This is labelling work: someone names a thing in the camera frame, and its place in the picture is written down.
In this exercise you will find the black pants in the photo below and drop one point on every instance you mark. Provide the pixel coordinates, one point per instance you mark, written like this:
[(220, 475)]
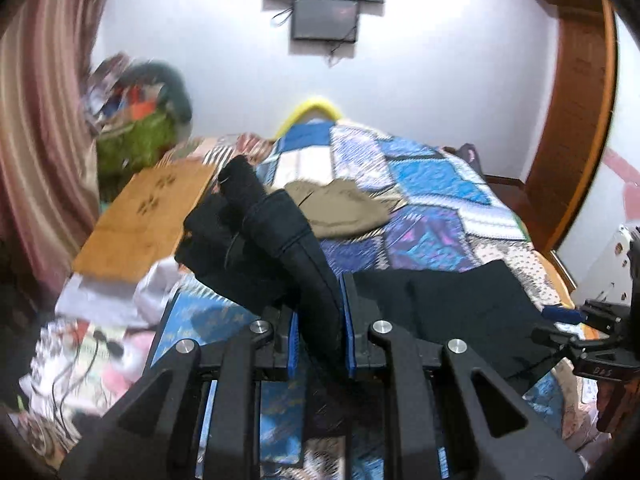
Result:
[(280, 240)]

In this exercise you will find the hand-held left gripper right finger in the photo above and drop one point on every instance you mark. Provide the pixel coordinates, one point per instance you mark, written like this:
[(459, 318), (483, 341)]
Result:
[(350, 335)]

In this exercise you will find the green storage box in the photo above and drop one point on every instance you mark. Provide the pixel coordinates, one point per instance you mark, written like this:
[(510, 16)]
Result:
[(135, 142)]

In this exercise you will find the grey backpack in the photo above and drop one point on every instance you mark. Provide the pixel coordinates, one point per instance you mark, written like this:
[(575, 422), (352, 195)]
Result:
[(471, 157)]

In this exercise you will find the wooden bed frame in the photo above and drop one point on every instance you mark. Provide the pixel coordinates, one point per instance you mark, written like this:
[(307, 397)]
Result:
[(557, 275)]

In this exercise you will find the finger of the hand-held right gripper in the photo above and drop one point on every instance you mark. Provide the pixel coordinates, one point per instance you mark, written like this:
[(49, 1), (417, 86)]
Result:
[(562, 314), (550, 335)]

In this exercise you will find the khaki pants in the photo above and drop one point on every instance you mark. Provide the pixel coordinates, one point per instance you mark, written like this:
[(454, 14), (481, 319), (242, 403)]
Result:
[(345, 205)]

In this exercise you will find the grey box under television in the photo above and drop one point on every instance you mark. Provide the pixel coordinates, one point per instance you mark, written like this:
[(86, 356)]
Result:
[(325, 20)]

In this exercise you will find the pile of papers and clutter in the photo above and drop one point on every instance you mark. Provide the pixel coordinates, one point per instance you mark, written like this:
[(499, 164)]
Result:
[(107, 95)]

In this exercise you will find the wooden lap desk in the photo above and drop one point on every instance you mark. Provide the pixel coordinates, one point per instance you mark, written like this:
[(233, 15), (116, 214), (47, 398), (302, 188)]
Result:
[(145, 215)]

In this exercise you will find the blue patchwork quilt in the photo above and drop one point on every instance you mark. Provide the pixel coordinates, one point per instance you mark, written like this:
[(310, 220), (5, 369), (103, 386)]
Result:
[(430, 185)]

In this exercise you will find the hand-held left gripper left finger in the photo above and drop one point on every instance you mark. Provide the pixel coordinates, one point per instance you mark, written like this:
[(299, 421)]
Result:
[(294, 342)]

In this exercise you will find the white cloth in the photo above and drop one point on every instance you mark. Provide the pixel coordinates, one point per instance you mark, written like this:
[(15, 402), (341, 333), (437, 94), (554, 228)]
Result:
[(125, 292)]

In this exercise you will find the striped red gold curtain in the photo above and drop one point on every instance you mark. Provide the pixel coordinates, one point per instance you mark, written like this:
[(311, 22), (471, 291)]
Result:
[(40, 125)]

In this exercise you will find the striped orange bedsheet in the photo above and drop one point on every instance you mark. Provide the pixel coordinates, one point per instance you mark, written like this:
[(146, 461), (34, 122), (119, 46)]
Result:
[(220, 147)]

